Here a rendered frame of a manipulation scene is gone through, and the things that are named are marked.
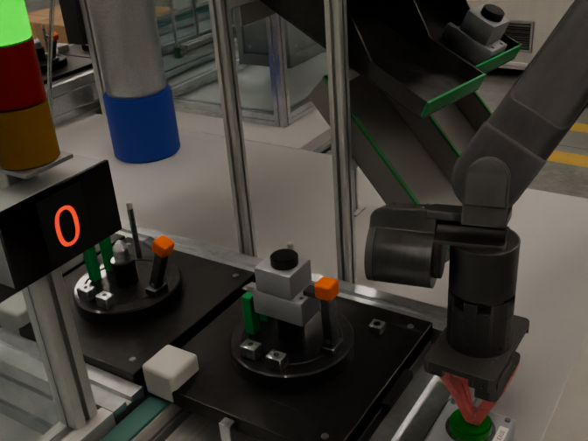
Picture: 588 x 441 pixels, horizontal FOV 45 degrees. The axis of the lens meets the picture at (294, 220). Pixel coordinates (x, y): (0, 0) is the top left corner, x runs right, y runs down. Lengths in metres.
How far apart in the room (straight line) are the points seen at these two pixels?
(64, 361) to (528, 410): 0.54
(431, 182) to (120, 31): 0.84
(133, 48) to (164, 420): 0.97
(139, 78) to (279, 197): 0.43
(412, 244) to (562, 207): 0.80
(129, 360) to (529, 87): 0.52
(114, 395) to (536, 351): 0.55
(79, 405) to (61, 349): 0.07
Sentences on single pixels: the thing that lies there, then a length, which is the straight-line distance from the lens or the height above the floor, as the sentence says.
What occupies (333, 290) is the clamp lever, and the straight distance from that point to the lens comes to 0.75.
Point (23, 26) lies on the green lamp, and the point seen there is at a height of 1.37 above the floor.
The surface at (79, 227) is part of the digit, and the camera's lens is 0.66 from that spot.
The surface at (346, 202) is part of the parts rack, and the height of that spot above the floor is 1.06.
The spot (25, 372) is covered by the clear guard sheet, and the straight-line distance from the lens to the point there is 0.74.
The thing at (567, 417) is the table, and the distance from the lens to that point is 0.93.
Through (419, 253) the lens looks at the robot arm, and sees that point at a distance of 0.61.
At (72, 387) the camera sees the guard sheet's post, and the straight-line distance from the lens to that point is 0.77.
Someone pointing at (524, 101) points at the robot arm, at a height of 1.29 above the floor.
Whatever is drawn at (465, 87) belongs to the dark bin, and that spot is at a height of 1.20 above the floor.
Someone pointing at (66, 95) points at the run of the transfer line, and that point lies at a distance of 2.06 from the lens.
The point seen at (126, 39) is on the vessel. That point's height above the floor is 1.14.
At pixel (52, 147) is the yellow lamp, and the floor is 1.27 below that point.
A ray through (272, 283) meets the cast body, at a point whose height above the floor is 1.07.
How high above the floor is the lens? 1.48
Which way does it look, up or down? 27 degrees down
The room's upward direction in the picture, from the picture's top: 5 degrees counter-clockwise
